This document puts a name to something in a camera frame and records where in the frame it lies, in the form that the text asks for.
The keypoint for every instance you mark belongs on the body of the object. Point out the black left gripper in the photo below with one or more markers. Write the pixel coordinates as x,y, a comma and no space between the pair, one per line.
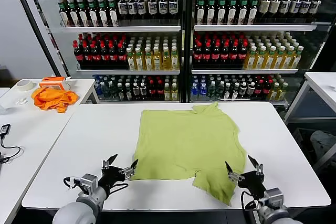
111,176

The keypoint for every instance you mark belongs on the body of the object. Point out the yellow tea bottle green label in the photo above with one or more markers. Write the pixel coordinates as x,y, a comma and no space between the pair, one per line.
131,62
166,62
250,61
175,62
274,92
260,61
148,62
174,92
278,61
282,92
139,62
296,61
167,92
157,62
269,61
288,61

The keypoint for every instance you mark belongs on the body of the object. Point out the blue label dark drink bottle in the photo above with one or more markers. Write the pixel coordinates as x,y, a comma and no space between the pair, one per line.
315,7
173,6
122,7
295,6
285,6
152,7
305,6
163,6
141,7
132,7

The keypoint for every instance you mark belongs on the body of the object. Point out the white shelf board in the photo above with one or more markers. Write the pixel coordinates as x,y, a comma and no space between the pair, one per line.
254,27
244,71
136,101
236,101
120,29
128,72

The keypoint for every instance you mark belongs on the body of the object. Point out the grey bag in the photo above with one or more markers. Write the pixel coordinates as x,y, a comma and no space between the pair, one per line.
324,141

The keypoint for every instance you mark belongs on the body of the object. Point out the clear green water bottle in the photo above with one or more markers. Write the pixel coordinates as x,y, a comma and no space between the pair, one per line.
105,89
220,90
211,90

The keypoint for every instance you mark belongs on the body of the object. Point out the crumpled orange cloth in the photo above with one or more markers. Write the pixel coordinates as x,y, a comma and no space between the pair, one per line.
52,99

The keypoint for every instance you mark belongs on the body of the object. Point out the white cap dark drink bottle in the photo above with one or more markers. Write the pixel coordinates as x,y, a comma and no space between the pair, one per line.
127,92
235,91
250,89
227,91
119,92
135,90
242,89
143,90

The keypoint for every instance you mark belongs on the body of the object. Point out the red cap cola bottle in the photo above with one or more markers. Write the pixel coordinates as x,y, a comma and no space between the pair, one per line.
258,89
266,88
87,56
242,56
152,90
224,56
233,56
78,56
96,56
105,56
206,56
198,56
113,56
215,56
160,90
122,56

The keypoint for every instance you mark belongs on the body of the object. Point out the small black device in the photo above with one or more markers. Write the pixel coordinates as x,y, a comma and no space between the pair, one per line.
5,129

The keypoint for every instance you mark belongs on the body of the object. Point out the glass cooler door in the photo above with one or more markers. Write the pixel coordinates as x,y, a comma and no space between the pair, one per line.
325,37
48,11

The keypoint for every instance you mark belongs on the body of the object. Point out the large white work table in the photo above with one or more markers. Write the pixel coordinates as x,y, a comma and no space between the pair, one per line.
105,129

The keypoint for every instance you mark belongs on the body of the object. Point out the white side table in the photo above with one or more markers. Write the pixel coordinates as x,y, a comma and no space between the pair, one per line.
3,92
323,85
84,87
31,142

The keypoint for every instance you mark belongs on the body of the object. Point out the black framed display cooler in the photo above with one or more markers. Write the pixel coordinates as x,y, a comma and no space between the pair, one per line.
187,51

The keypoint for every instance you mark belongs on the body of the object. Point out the blue label water bottle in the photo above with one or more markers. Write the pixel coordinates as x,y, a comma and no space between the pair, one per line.
194,91
202,91
97,89

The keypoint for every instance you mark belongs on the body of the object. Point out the green cap dark tea bottle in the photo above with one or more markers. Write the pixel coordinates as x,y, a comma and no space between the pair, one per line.
252,11
84,15
113,15
64,14
103,15
210,11
221,11
93,15
200,11
232,11
74,15
242,11

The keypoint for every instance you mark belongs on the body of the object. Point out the orange and white box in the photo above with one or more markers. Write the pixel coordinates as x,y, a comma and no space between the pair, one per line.
52,80

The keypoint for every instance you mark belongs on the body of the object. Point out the beige label dark drink bottle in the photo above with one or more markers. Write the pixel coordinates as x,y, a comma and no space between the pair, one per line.
264,6
274,6

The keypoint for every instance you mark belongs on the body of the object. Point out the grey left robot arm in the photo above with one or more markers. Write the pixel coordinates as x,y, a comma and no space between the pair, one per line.
78,208

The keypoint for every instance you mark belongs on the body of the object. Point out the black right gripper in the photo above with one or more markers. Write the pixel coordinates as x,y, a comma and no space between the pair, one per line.
252,183

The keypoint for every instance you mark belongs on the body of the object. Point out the beige tape roll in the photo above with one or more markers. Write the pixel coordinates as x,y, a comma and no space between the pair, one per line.
29,85

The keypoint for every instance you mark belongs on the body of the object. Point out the green printed t-shirt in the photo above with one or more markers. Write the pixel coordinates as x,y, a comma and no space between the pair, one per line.
183,142

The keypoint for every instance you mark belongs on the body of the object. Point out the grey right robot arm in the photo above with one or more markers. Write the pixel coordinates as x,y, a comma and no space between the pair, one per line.
278,216

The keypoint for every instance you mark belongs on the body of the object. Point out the black crate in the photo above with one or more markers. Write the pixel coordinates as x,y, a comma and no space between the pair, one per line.
302,136

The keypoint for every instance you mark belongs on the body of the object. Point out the small white plastic object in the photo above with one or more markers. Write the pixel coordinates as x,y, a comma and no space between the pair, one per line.
21,101

